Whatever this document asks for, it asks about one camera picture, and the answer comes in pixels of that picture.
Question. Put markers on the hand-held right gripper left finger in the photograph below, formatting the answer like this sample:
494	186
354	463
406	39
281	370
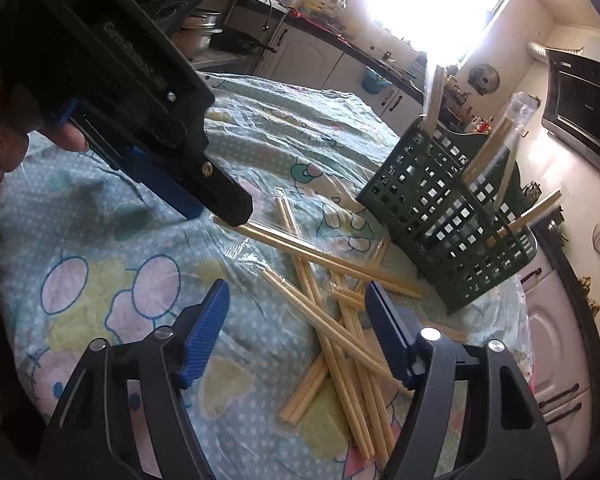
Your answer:
205	330

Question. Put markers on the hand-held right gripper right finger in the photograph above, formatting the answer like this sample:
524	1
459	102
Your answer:
387	330

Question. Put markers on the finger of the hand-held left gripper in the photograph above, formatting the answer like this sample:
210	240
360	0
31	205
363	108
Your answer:
220	195
155	180

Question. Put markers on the group of bamboo chopsticks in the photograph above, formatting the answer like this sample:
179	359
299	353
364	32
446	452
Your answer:
340	375

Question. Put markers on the chopstick pair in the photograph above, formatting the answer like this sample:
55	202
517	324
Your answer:
540	210
500	135
305	255
432	110

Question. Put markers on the green plastic utensil holder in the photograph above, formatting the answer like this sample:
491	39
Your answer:
430	220

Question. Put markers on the person's left hand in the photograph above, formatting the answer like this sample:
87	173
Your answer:
5	155

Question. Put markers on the cartoon cat printed cloth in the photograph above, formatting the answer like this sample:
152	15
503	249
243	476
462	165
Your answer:
105	240

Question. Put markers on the stack of steel pots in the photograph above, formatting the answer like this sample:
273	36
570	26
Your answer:
200	30

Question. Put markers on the black frying pan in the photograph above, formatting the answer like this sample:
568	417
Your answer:
235	40

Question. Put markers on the blue hanging basket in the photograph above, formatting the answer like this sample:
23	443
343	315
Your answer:
375	82

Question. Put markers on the ginger roots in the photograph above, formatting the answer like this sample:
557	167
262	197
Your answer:
587	285

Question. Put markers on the row of condiment bottles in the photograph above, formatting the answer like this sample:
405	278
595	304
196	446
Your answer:
480	125

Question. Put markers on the kitchen window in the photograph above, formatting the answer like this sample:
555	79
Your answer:
430	5

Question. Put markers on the black range hood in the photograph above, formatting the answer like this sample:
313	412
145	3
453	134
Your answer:
585	105

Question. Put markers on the silver flexible duct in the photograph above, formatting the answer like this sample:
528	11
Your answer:
537	49

